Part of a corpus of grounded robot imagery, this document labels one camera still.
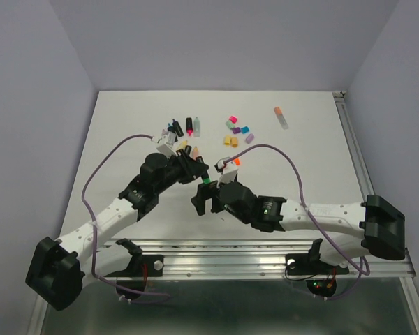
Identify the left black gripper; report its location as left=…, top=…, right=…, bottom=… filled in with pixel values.
left=154, top=148, right=208, bottom=195

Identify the black highlighter green cap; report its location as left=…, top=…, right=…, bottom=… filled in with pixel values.
left=195, top=156, right=211, bottom=184

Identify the pastel yellow highlighter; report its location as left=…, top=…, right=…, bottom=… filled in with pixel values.
left=176, top=140, right=188, bottom=151

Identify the pastel peach highlighter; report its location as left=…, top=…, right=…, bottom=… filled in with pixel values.
left=191, top=147, right=200, bottom=159

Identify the black highlighter blue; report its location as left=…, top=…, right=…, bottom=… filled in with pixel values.
left=167, top=124, right=177, bottom=142

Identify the black highlighter purple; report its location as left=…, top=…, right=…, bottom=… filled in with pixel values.
left=172, top=119, right=184, bottom=137

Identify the black highlighter pink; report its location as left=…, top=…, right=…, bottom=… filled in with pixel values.
left=186, top=117, right=193, bottom=137

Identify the pastel green highlighter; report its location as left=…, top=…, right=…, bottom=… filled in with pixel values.
left=193, top=117, right=201, bottom=137

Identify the pastel pink pen cap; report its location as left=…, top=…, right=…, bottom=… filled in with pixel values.
left=245, top=133, right=254, bottom=144

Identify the pastel green pen cap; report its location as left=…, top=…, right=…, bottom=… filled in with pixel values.
left=226, top=121, right=235, bottom=129

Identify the pastel orange highlighter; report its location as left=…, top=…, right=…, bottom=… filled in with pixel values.
left=274, top=107, right=288, bottom=130

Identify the black highlighter orange cap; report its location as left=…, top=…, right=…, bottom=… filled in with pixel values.
left=184, top=145, right=192, bottom=156

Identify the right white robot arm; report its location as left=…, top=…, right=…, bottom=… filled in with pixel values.
left=191, top=181, right=406, bottom=272

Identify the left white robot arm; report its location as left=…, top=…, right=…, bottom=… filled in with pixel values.
left=25, top=151, right=209, bottom=311

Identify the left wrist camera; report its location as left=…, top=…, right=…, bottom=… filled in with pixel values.
left=151, top=134, right=177, bottom=158

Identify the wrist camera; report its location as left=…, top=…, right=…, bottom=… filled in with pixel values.
left=151, top=134, right=177, bottom=158
left=214, top=157, right=238, bottom=187

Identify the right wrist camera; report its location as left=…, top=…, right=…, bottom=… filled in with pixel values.
left=214, top=157, right=238, bottom=187

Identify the aluminium front rail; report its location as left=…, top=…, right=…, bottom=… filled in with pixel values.
left=28, top=239, right=418, bottom=334

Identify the aluminium rail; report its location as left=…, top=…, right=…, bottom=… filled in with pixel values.
left=28, top=239, right=418, bottom=334
left=332, top=91, right=374, bottom=200

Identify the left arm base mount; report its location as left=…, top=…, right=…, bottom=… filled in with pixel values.
left=97, top=239, right=164, bottom=303

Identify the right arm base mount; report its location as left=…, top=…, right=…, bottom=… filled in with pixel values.
left=284, top=239, right=349, bottom=300

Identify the aluminium right side rail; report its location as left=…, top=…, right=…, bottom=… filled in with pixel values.
left=332, top=91, right=374, bottom=200

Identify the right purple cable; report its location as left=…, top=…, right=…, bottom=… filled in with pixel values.
left=223, top=144, right=371, bottom=302

